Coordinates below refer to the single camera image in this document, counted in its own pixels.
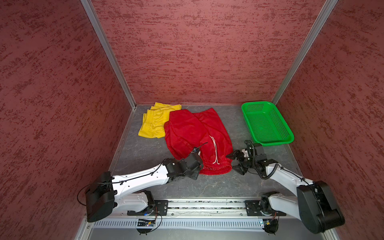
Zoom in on right corner aluminium profile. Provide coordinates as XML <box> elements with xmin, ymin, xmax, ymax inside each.
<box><xmin>272</xmin><ymin>0</ymin><xmax>338</xmax><ymax>105</ymax></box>

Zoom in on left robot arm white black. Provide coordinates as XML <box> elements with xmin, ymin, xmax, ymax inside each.
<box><xmin>83</xmin><ymin>153</ymin><xmax>204</xmax><ymax>223</ymax></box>

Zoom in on yellow shorts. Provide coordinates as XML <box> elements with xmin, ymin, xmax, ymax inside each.
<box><xmin>138</xmin><ymin>103</ymin><xmax>182</xmax><ymax>139</ymax></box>

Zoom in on corner aluminium profile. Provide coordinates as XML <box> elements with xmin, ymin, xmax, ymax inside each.
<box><xmin>272</xmin><ymin>0</ymin><xmax>338</xmax><ymax>105</ymax></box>
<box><xmin>81</xmin><ymin>0</ymin><xmax>137</xmax><ymax>110</ymax></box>

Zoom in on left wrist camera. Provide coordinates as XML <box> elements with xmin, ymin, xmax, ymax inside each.
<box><xmin>191</xmin><ymin>147</ymin><xmax>202</xmax><ymax>162</ymax></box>

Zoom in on left corner aluminium profile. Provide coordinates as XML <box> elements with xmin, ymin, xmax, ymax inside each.
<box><xmin>81</xmin><ymin>0</ymin><xmax>137</xmax><ymax>110</ymax></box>

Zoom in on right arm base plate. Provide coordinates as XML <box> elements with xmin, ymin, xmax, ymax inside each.
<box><xmin>245</xmin><ymin>199</ymin><xmax>287</xmax><ymax>217</ymax></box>

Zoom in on green plastic basket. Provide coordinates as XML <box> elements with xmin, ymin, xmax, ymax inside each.
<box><xmin>241</xmin><ymin>101</ymin><xmax>295</xmax><ymax>146</ymax></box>

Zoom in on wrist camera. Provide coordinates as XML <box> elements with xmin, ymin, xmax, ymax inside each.
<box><xmin>245</xmin><ymin>141</ymin><xmax>265</xmax><ymax>158</ymax></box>
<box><xmin>191</xmin><ymin>147</ymin><xmax>202</xmax><ymax>162</ymax></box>

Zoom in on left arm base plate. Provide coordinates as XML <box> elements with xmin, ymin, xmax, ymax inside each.
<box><xmin>127</xmin><ymin>200</ymin><xmax>169</xmax><ymax>216</ymax></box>

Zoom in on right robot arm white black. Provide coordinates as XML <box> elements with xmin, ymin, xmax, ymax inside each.
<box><xmin>227</xmin><ymin>150</ymin><xmax>345</xmax><ymax>234</ymax></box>

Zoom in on right circuit board with wires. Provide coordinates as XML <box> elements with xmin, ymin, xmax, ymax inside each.
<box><xmin>263</xmin><ymin>219</ymin><xmax>279</xmax><ymax>235</ymax></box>

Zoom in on left circuit board with wires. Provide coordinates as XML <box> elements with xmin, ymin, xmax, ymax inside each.
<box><xmin>136</xmin><ymin>219</ymin><xmax>157</xmax><ymax>235</ymax></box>

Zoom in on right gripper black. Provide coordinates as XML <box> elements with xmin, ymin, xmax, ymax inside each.
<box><xmin>225</xmin><ymin>149</ymin><xmax>257</xmax><ymax>175</ymax></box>

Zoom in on white perforated vent strip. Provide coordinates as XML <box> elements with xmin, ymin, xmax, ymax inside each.
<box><xmin>94</xmin><ymin>218</ymin><xmax>265</xmax><ymax>232</ymax></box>

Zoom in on circuit board with wires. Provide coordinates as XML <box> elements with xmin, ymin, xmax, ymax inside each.
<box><xmin>136</xmin><ymin>219</ymin><xmax>157</xmax><ymax>235</ymax></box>
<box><xmin>263</xmin><ymin>219</ymin><xmax>279</xmax><ymax>235</ymax></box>

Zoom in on aluminium mounting rail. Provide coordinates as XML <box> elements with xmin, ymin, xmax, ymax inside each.
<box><xmin>85</xmin><ymin>197</ymin><xmax>329</xmax><ymax>219</ymax></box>

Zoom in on red shorts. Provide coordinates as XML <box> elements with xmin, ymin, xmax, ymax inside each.
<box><xmin>164</xmin><ymin>108</ymin><xmax>233</xmax><ymax>176</ymax></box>

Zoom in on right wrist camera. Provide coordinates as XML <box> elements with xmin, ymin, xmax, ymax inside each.
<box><xmin>245</xmin><ymin>141</ymin><xmax>265</xmax><ymax>158</ymax></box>

